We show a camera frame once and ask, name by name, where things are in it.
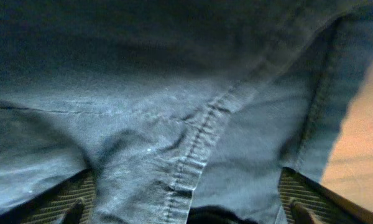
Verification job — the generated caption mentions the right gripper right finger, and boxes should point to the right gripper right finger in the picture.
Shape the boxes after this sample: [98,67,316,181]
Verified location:
[278,167,373,224]

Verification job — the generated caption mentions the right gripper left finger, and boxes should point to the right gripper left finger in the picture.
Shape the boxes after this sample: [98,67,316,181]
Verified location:
[0,169,96,224]

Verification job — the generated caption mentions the navy blue shorts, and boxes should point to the navy blue shorts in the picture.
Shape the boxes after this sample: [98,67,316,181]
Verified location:
[0,0,373,223]

